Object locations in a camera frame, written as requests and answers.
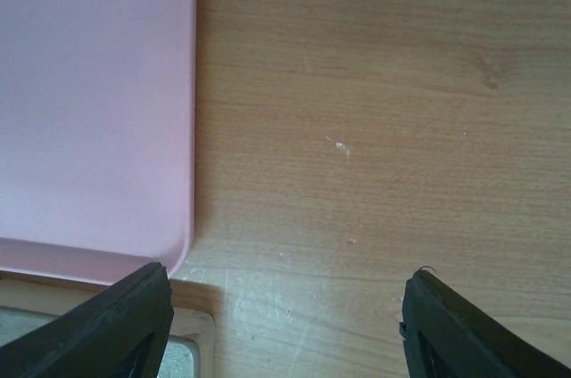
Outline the pink plastic tray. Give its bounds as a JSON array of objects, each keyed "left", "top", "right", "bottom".
[{"left": 1, "top": 0, "right": 196, "bottom": 284}]

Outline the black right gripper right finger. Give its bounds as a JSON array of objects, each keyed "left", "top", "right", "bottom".
[{"left": 400, "top": 268, "right": 570, "bottom": 378}]

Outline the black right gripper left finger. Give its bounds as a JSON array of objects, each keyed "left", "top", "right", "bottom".
[{"left": 1, "top": 262, "right": 173, "bottom": 377}]

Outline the wooden chessboard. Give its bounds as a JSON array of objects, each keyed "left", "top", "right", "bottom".
[{"left": 1, "top": 277, "right": 215, "bottom": 378}]

